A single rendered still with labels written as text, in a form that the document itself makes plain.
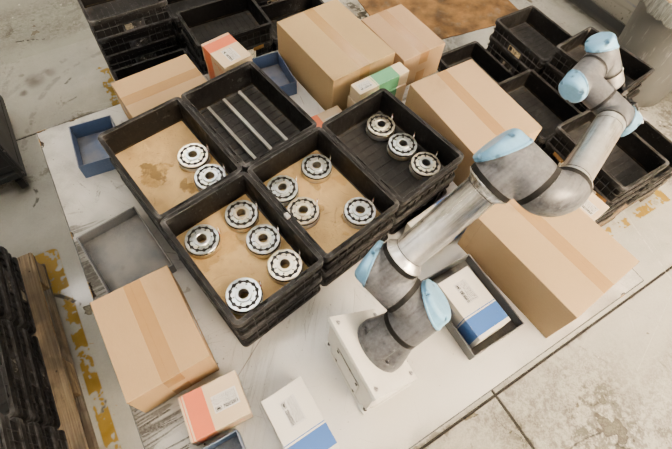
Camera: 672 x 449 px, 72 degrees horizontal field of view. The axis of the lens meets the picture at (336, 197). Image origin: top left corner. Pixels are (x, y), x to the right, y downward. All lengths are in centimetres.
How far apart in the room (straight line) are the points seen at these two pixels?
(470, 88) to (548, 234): 63
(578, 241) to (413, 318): 63
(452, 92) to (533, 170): 82
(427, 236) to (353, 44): 103
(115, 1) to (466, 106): 202
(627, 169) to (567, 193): 141
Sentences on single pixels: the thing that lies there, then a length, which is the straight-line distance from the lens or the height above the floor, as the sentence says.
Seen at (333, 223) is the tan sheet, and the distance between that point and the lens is 148.
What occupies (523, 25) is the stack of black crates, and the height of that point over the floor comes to 38.
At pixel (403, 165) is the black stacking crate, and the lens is 164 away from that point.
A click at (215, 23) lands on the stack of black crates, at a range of 273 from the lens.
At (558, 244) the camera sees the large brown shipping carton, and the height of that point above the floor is 90.
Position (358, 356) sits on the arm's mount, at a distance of 124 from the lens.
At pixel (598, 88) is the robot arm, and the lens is 139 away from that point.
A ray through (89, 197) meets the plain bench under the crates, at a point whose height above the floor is 70.
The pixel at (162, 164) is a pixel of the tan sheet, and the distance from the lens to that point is 168.
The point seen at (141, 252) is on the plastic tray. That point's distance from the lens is 166.
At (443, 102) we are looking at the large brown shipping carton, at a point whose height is 90.
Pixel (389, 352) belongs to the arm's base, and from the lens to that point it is 125.
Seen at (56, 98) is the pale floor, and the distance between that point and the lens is 330.
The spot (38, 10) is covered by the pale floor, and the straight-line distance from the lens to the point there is 401.
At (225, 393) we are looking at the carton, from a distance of 138.
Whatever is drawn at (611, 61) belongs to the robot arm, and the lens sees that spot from 145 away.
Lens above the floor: 212
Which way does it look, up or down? 57 degrees down
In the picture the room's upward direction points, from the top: 6 degrees clockwise
